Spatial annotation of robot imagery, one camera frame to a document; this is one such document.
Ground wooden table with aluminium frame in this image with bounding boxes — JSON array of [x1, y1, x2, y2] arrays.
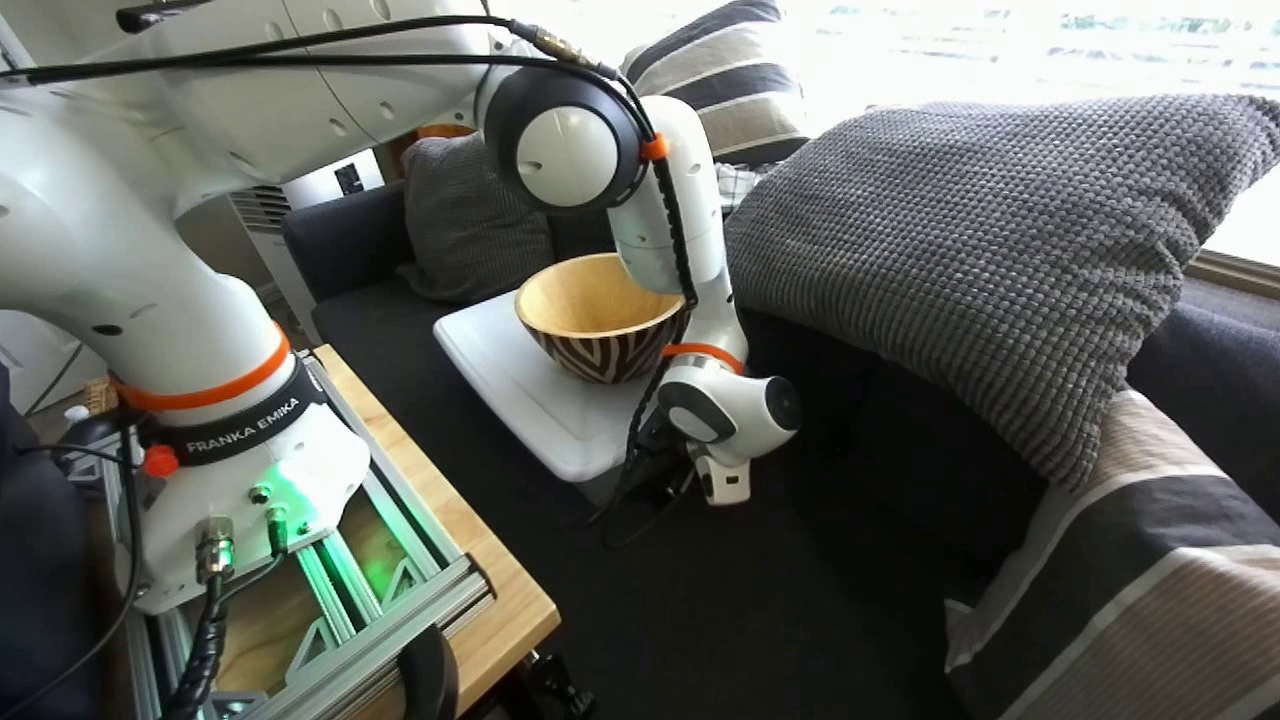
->
[[87, 349, 559, 720]]

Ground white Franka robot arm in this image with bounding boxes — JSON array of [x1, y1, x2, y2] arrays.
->
[[0, 0, 795, 616]]

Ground white plastic tray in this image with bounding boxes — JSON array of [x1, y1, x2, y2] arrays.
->
[[433, 292, 645, 485]]

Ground striped cushion at right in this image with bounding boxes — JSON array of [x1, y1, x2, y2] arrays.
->
[[944, 393, 1280, 720]]

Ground wooden bowl with zebra pattern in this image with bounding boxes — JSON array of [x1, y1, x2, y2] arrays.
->
[[515, 254, 686, 385]]

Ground large grey knitted cushion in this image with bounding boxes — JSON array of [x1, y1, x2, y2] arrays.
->
[[729, 95, 1280, 488]]

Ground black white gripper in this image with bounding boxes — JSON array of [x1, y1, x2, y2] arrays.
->
[[615, 424, 753, 507]]

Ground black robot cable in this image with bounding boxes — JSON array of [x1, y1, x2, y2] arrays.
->
[[0, 13, 701, 312]]

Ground small dark grey cushion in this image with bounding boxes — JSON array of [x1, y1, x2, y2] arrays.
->
[[405, 138, 553, 306]]

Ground dark grey sofa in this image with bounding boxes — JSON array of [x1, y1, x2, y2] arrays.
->
[[285, 190, 1280, 720]]

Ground striped grey white cushion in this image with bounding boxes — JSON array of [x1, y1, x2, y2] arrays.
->
[[625, 0, 808, 167]]

